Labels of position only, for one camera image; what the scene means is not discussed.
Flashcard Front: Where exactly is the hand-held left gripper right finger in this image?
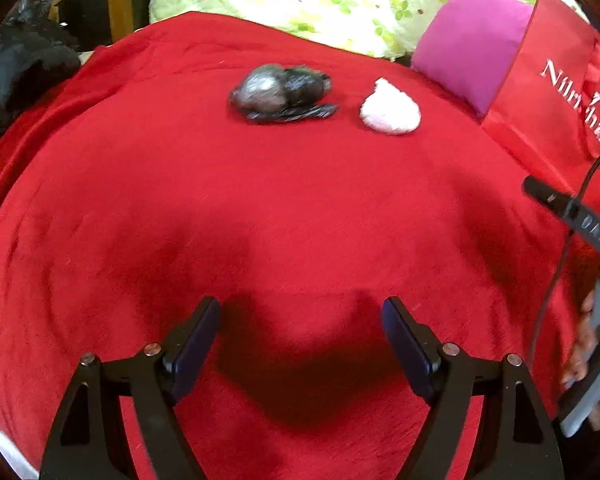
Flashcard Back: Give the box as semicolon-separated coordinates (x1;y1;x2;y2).
381;296;566;480

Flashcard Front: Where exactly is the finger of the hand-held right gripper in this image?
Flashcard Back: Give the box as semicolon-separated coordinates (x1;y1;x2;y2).
522;174;582;227

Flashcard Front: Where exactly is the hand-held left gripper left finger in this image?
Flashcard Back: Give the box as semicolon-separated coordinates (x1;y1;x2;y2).
39;296;224;480

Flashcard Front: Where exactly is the pink white tissue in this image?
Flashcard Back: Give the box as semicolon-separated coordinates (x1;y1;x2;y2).
358;77;423;136

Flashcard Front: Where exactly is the person's right hand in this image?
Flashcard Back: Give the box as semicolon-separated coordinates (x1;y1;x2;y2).
560;291;596;393

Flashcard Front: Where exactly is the red paper gift bag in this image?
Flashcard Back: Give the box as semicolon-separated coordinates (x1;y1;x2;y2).
480;0;600;263

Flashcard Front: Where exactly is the magenta pillow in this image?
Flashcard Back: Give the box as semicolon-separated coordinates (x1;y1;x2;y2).
410;0;537;117

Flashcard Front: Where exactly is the red blanket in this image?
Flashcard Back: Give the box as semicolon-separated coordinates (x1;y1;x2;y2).
0;10;600;480

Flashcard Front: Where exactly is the green floral quilt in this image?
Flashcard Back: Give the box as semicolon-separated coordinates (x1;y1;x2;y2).
149;0;592;62

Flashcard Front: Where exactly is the black cloth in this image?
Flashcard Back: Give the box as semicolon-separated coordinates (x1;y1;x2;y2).
0;0;84;152

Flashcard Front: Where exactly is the black cable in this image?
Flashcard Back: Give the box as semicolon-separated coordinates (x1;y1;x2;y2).
527;141;600;362

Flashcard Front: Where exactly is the wooden furniture frame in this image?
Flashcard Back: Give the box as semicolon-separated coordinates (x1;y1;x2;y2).
44;0;154;54

